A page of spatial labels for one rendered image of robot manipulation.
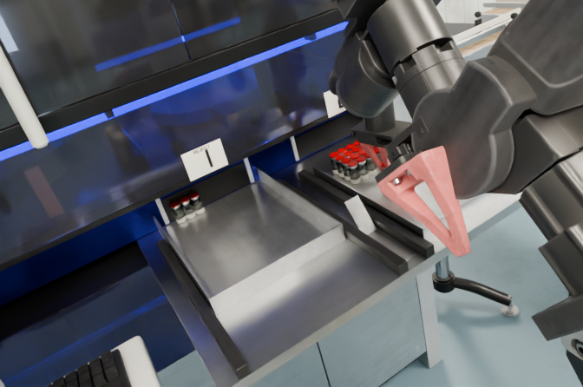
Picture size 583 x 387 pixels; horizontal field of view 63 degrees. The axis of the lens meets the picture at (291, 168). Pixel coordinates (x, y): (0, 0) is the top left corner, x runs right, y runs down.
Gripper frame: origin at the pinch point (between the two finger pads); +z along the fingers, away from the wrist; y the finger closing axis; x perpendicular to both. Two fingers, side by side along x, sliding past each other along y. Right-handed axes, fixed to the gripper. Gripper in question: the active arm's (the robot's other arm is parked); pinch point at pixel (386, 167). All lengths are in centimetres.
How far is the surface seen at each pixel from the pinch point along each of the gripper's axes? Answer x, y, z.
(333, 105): -5.8, 17.0, -9.0
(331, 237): 21.1, -2.8, 2.4
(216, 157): 22.6, 24.4, -8.7
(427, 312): -24, 11, 68
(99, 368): 60, 17, 10
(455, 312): -49, 17, 92
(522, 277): -78, 4, 91
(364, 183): 1.9, 4.8, 4.1
